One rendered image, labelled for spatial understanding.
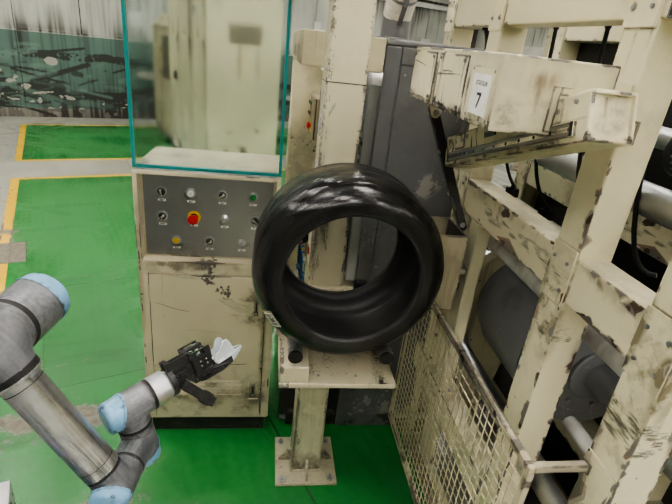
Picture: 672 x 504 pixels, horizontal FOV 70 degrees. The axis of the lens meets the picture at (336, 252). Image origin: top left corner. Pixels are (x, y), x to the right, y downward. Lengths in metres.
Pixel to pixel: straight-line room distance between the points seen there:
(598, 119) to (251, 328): 1.59
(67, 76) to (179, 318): 8.42
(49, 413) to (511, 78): 1.08
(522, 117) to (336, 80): 0.69
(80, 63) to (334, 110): 8.88
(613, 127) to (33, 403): 1.18
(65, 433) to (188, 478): 1.30
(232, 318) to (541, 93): 1.52
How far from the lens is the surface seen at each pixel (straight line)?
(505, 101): 1.02
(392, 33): 2.15
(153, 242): 2.05
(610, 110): 1.02
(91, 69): 10.26
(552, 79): 1.06
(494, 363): 2.42
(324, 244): 1.68
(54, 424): 1.09
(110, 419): 1.18
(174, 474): 2.37
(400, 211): 1.27
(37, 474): 2.52
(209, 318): 2.12
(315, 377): 1.54
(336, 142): 1.58
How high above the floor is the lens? 1.77
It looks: 24 degrees down
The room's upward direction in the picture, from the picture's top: 6 degrees clockwise
